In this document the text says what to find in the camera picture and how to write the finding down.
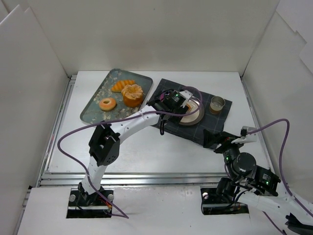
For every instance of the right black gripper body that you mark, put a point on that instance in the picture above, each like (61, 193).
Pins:
(220, 140)

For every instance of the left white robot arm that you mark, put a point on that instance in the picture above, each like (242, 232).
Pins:
(105, 142)

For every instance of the floral blue serving tray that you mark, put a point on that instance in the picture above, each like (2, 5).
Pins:
(92, 112)

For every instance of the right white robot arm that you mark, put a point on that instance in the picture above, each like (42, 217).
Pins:
(252, 186)

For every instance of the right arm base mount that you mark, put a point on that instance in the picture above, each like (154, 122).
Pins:
(211, 204)

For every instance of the ridged orange croissant bread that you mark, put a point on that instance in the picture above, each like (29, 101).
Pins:
(119, 85)

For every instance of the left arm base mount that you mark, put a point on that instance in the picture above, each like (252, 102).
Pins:
(80, 208)

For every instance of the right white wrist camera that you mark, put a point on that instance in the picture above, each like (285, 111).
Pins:
(245, 136)

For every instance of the tall sesame bundt bread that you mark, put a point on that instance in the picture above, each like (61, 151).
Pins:
(132, 95)

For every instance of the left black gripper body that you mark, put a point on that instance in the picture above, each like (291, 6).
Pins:
(181, 107)

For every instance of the cream plate dark rim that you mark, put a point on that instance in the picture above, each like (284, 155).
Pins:
(195, 117)

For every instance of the aluminium frame rail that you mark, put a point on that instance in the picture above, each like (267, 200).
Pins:
(146, 158)

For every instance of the glass cup with drink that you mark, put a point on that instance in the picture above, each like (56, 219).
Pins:
(216, 105)

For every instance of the dark checked cloth mat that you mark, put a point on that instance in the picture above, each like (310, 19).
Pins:
(210, 122)

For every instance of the glazed ring donut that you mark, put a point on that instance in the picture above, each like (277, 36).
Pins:
(107, 104)

